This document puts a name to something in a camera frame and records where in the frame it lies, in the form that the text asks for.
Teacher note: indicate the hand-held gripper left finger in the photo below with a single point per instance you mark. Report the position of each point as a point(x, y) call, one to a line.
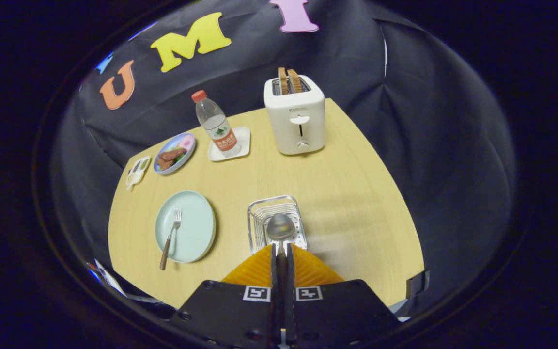
point(274, 315)

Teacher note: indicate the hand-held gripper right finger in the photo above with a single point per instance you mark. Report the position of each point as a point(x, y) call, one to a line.
point(290, 315)

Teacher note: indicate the small metal tray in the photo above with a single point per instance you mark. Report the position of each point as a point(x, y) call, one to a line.
point(259, 218)

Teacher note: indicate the pale green plate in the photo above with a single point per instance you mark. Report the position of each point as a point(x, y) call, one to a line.
point(194, 228)

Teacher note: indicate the white square coaster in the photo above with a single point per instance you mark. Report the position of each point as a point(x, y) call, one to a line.
point(244, 140)

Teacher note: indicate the blue plate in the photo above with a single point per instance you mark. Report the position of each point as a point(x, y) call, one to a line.
point(188, 154)

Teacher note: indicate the white toaster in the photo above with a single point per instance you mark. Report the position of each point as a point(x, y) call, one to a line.
point(293, 131)

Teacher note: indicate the brown meat pieces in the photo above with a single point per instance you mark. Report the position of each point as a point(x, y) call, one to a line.
point(170, 156)

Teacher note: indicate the clear water bottle red cap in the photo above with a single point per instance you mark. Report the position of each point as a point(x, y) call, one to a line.
point(218, 131)

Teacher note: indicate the pink round food slice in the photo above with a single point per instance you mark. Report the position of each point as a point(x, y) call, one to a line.
point(187, 142)

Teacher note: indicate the small white divided dish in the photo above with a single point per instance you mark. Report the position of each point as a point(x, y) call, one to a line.
point(136, 173)

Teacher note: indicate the black backdrop cloth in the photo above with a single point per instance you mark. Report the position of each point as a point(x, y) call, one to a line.
point(405, 121)

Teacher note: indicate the black bracket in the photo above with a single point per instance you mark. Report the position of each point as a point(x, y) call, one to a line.
point(417, 286)

